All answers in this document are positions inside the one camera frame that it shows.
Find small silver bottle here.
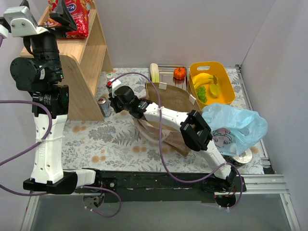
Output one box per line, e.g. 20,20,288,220
97,96,111,117

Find red cookie snack packet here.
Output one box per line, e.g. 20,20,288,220
43,0,92,39

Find green label bottle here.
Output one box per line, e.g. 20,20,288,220
106,73,114,84

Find brown paper tote bag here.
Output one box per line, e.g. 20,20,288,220
133,82,201,156

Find white green leek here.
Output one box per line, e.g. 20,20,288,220
149,63,160,83

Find small orange pumpkin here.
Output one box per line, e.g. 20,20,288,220
173,67,186,80

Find green vegetables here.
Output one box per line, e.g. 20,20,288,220
196,86,207,103

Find yellow bananas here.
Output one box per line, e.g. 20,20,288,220
192,73,214,90

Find yellow star fruit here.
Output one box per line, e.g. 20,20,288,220
209,83,221,98

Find blue cartoon plastic bag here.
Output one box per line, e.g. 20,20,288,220
202,103,268,156

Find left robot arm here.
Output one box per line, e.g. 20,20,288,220
3,0,103,194

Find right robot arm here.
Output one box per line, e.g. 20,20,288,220
106,80,236,191

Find wooden shelf unit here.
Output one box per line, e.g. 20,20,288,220
20,1,114,121

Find metal tray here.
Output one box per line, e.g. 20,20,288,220
158,65,189,91

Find yellow plastic basket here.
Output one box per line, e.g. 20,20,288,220
189,61,235,109

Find grey tape roll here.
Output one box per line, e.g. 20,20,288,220
225,149,253,167

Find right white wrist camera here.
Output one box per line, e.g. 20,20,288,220
106,78,122,94

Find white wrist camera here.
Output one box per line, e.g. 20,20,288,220
0,6,48,39
106,78,122,94

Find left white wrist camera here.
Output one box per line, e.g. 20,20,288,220
0,6,48,39

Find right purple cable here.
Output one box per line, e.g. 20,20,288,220
107,72,244,209

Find purple cable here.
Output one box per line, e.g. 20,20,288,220
107,72,244,209
0,33,122,218

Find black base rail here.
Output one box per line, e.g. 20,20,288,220
76,170,246,207

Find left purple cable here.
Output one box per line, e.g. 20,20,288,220
0,33,122,218

